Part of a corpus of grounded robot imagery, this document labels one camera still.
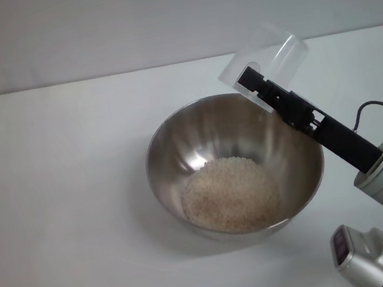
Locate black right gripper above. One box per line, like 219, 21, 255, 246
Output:
234, 46, 383, 193

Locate clear plastic measuring cup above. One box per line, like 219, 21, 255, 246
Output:
209, 16, 319, 122

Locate stainless steel mixing bowl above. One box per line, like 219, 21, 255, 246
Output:
135, 79, 337, 255

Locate white rice grains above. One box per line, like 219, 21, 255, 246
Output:
176, 150, 287, 242

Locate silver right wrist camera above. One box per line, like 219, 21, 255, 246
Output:
327, 217, 383, 287

